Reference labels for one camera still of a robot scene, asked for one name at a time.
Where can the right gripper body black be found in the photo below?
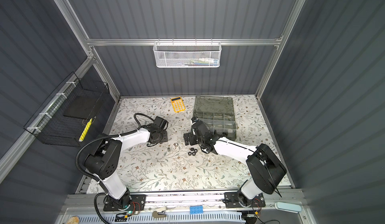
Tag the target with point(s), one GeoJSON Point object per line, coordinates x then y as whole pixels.
{"type": "Point", "coordinates": [193, 138]}

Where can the black nuts cluster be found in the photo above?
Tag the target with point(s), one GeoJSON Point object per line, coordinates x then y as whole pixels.
{"type": "Point", "coordinates": [192, 152]}

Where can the light blue oblong case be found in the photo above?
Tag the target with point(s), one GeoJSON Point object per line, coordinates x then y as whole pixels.
{"type": "Point", "coordinates": [288, 207]}

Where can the green transparent compartment organizer box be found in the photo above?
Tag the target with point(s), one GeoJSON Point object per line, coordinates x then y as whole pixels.
{"type": "Point", "coordinates": [217, 113]}

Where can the black wire mesh basket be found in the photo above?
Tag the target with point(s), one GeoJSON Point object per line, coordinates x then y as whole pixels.
{"type": "Point", "coordinates": [63, 119]}

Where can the white wire mesh basket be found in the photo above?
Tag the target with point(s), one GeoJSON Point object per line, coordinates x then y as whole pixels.
{"type": "Point", "coordinates": [192, 55]}

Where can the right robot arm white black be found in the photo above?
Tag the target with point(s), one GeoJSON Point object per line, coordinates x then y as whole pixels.
{"type": "Point", "coordinates": [265, 168]}

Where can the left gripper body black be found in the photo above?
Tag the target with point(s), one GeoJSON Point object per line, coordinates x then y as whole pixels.
{"type": "Point", "coordinates": [163, 137]}

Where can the yellow calculator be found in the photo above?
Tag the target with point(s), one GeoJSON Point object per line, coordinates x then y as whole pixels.
{"type": "Point", "coordinates": [177, 104]}

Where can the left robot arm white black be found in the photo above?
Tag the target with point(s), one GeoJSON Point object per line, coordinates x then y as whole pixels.
{"type": "Point", "coordinates": [102, 161]}

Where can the blue toy brick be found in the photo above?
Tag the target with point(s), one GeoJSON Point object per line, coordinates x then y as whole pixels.
{"type": "Point", "coordinates": [196, 210]}

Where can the floral patterned table mat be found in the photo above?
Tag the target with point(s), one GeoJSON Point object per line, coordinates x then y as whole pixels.
{"type": "Point", "coordinates": [147, 169]}

